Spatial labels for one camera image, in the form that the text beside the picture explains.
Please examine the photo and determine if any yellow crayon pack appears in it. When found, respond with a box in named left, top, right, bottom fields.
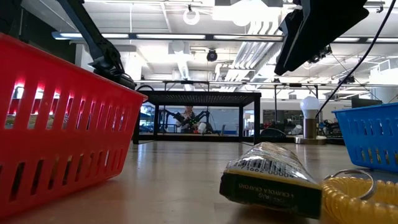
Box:
left=219, top=141, right=323, bottom=220

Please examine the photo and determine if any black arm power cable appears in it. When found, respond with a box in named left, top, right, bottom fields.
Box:
left=315, top=0, right=398, bottom=118

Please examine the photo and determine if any person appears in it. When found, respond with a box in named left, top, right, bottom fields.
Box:
left=175, top=105, right=200, bottom=134

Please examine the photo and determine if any black mesh shelf riser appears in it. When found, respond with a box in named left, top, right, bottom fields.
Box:
left=132, top=90, right=262, bottom=146

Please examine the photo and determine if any black curved strap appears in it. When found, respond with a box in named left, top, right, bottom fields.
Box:
left=259, top=127, right=287, bottom=139

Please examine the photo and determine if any black monitor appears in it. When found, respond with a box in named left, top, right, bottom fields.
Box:
left=351, top=98, right=383, bottom=110

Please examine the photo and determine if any red plastic basket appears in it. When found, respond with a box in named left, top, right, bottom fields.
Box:
left=0, top=32, right=149, bottom=218

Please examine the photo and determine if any yellow coil keychain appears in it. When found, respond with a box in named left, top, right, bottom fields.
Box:
left=320, top=169, right=398, bottom=224

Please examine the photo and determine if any white ring light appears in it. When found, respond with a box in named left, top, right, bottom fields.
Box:
left=182, top=5, right=201, bottom=26

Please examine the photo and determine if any blue plastic basket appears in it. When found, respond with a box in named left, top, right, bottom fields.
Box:
left=331, top=102, right=398, bottom=174

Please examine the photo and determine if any black overhead light bar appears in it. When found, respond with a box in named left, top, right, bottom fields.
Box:
left=51, top=30, right=398, bottom=44

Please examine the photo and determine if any black hanging spotlight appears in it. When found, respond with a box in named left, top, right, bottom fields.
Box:
left=307, top=45, right=333, bottom=65

